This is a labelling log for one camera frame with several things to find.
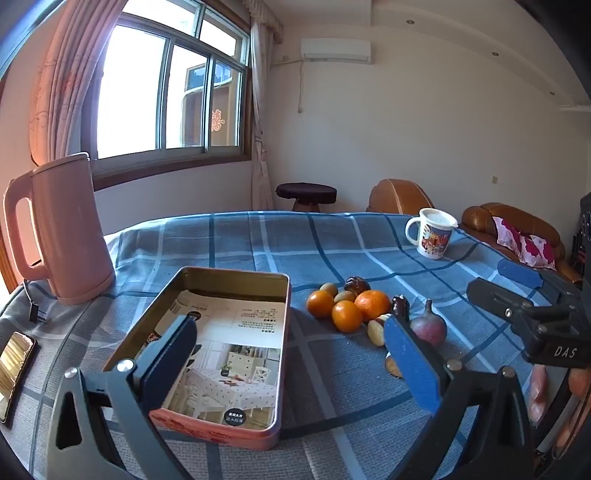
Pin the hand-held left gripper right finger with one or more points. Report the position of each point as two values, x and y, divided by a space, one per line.
411 364

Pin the black smartphone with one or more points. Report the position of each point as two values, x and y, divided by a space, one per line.
16 364

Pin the pink electric kettle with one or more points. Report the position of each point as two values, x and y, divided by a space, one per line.
69 230

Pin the black power plug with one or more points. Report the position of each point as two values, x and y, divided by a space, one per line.
33 311

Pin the white cartoon print mug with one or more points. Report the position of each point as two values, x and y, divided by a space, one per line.
434 240

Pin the pink floral cushion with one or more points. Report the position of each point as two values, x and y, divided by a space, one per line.
531 247

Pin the small brown round fruit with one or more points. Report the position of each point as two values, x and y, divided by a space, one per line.
329 289

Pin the printed paper leaflet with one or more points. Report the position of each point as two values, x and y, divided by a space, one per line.
249 332

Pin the red window decal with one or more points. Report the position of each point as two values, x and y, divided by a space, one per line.
217 121

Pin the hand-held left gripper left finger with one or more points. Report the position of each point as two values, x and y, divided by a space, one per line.
168 357

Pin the brown leather armchair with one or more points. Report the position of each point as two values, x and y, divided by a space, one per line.
397 196

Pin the person's right hand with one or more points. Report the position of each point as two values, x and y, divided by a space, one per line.
538 392

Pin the red metal tin box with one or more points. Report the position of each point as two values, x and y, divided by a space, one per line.
221 434

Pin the sliding glass window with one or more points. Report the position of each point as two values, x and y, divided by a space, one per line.
159 97

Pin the pale tied curtain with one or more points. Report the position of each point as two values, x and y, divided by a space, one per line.
261 115

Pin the orange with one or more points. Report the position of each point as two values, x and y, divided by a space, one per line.
320 303
346 316
372 304

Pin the blue plaid tablecloth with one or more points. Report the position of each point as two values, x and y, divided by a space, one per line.
323 249

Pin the dark water chestnut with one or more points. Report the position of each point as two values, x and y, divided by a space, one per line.
400 307

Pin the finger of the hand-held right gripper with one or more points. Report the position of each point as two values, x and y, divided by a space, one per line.
519 273
494 295

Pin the white air conditioner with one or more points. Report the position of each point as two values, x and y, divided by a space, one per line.
336 50

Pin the pink patterned curtain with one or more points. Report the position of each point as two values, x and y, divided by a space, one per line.
69 83

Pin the dark round stool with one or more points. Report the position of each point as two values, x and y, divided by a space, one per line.
305 191

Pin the brown leather sofa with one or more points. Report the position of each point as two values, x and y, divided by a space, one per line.
478 221

